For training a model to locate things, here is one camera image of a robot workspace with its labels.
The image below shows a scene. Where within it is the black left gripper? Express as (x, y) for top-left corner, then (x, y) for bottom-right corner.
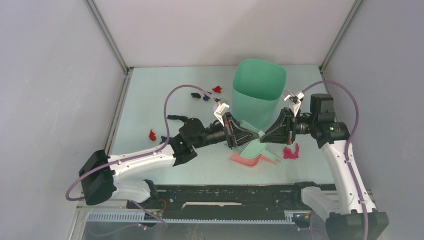
(192, 112), (259, 150)

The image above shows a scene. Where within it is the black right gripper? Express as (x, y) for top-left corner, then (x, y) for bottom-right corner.
(259, 107), (317, 145)

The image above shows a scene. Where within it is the green hand brush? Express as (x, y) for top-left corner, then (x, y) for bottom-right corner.
(239, 120), (282, 164)

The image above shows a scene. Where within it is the pink dustpan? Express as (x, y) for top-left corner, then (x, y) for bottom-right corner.
(229, 152), (282, 168)

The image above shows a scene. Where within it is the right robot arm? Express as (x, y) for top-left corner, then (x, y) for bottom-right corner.
(260, 91), (389, 240)

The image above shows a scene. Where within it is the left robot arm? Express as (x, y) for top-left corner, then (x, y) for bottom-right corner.
(79, 112), (260, 208)

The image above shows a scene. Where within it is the magenta paper scrap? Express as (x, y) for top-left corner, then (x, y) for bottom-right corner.
(283, 143), (300, 160)

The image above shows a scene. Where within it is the red paper scrap near bin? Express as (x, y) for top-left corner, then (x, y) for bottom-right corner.
(212, 85), (222, 94)

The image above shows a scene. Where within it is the green plastic waste bin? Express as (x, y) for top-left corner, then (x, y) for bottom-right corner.
(231, 58), (287, 129)

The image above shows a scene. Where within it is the long black paper scrap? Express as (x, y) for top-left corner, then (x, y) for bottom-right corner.
(166, 114), (189, 123)

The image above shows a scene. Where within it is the blue paper scrap left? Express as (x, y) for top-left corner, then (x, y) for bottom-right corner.
(160, 136), (168, 144)

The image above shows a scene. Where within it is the red paper scrap left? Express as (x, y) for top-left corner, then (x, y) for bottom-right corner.
(148, 129), (157, 142)

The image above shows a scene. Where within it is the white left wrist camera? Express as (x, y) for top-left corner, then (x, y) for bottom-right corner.
(213, 98), (230, 126)

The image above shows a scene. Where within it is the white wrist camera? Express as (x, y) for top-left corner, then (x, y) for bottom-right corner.
(282, 90), (305, 117)
(213, 98), (230, 126)

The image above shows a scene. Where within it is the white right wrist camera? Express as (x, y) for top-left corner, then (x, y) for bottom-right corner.
(282, 90), (305, 117)

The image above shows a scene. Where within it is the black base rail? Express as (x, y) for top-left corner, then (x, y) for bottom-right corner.
(126, 183), (332, 221)

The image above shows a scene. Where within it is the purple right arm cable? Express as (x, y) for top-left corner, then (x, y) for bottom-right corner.
(299, 80), (369, 240)

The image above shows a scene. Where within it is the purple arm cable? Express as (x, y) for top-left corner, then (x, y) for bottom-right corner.
(65, 84), (221, 202)
(299, 80), (369, 240)

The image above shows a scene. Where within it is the white slotted cable duct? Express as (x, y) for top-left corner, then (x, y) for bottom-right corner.
(85, 211), (309, 225)

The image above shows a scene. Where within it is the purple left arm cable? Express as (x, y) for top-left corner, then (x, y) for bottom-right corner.
(65, 84), (221, 202)

